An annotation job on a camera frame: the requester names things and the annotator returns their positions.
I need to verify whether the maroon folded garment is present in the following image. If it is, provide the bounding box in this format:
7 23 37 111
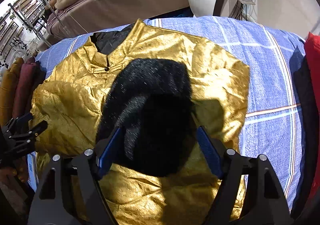
12 57 38 118

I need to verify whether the wall display shelf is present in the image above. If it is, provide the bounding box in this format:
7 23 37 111
1 0 47 68

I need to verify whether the mustard yellow folded garment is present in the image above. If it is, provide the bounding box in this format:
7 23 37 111
1 57 24 126

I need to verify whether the red folded garment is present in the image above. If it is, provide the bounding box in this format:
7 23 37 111
304 31 320 206

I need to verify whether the gold brocade jacket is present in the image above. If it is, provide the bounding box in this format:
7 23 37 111
31 21 249 224

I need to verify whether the blue plaid bed sheet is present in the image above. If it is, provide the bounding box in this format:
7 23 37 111
30 16 305 207

